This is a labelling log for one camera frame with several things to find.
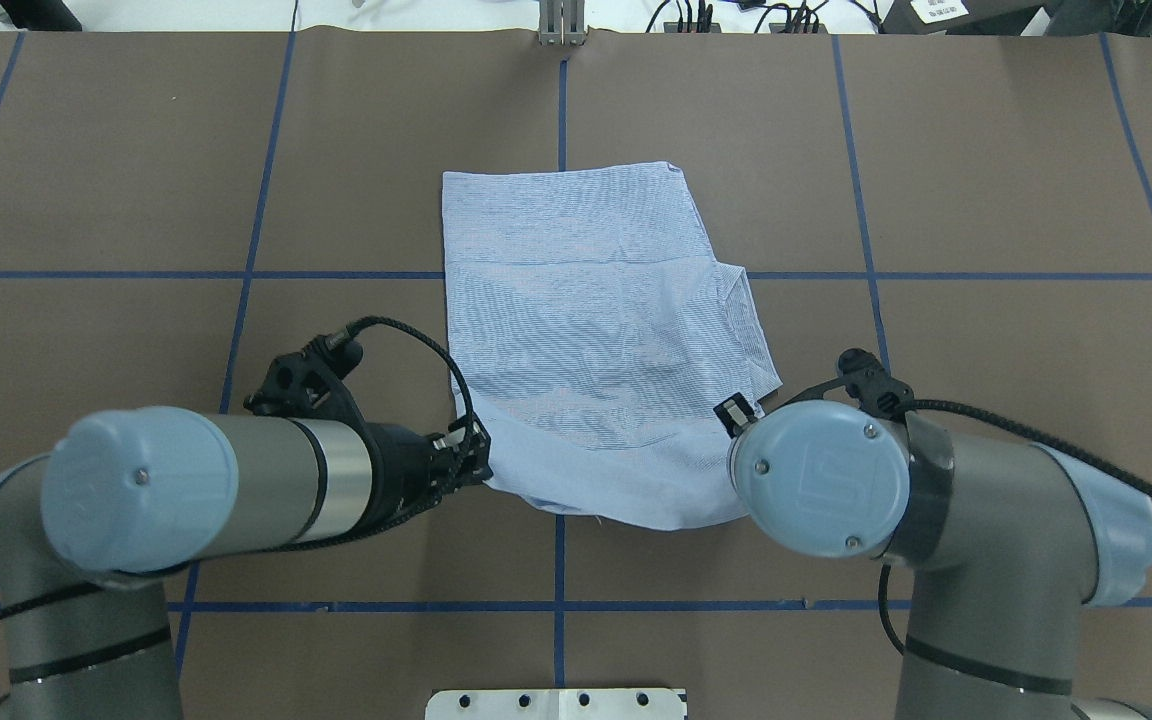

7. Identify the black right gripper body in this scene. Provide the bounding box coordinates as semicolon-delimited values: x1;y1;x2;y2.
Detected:
714;395;763;439

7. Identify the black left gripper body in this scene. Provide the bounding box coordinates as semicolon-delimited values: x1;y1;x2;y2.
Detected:
366;418;493;526

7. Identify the blue white striped shirt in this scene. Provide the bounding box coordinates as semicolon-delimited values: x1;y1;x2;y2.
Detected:
442;161;782;530

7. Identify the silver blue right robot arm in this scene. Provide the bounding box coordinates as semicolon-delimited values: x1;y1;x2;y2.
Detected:
714;395;1152;719

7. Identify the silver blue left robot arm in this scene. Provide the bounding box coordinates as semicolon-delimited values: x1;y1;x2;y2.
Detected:
0;407;492;719

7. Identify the aluminium frame post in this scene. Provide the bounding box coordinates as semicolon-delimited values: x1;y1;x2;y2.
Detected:
538;0;588;47

